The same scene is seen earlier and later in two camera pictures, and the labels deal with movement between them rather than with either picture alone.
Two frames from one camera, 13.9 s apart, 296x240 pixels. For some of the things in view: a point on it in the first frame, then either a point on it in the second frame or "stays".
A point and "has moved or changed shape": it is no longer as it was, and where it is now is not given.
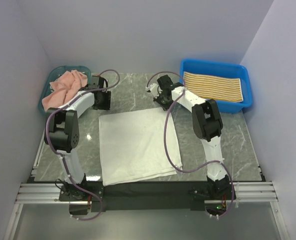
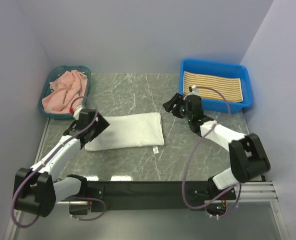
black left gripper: (106, 105) -> (101, 124)
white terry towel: (133, 146) has moved or changed shape
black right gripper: (156, 99) -> (176, 100)
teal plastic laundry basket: (54, 74) stays
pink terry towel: (70, 82) stays
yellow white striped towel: (213, 87) stays
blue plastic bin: (224, 69) stays
